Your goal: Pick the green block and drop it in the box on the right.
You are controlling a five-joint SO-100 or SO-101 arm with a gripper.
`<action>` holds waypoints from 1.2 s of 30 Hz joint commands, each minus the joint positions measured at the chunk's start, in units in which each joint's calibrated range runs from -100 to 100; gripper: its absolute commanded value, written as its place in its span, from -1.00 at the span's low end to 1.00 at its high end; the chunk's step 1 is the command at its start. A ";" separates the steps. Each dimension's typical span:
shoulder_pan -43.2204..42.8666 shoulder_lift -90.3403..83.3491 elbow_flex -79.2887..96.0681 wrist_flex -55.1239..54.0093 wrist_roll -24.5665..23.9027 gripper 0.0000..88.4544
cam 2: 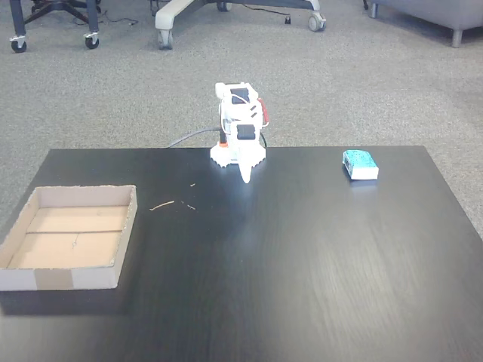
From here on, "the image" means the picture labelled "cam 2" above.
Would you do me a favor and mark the black office chair base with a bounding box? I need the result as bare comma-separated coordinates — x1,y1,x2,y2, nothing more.
25,0,103,24

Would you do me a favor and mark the green and white block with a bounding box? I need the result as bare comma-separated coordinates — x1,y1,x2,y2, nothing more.
342,149,380,181

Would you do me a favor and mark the grey sofa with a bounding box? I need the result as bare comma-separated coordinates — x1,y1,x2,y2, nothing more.
368,0,483,49

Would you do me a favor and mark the shallow cardboard box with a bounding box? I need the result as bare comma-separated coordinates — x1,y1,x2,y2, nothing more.
0,184,138,292

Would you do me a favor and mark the thin black floor cable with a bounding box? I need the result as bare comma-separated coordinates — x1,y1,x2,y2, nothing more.
98,10,139,27

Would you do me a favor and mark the black floor cable with plug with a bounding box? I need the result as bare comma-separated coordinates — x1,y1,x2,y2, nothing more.
241,2,294,26

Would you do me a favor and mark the black cart leg with caster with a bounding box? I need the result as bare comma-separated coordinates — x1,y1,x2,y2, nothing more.
8,0,28,54
84,0,101,51

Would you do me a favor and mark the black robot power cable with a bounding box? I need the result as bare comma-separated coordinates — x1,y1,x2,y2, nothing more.
167,127,223,149

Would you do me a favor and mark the white wheeled chair base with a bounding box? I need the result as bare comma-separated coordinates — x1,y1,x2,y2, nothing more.
155,0,328,51

